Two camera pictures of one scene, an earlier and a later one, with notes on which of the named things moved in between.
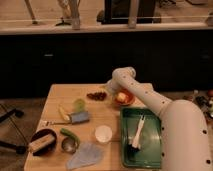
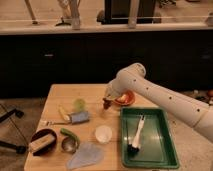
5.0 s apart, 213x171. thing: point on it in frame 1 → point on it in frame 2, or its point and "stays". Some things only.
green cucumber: [70, 134] stays
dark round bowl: [48, 149] stays
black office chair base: [4, 144] stays
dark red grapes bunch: [97, 96] → [107, 103]
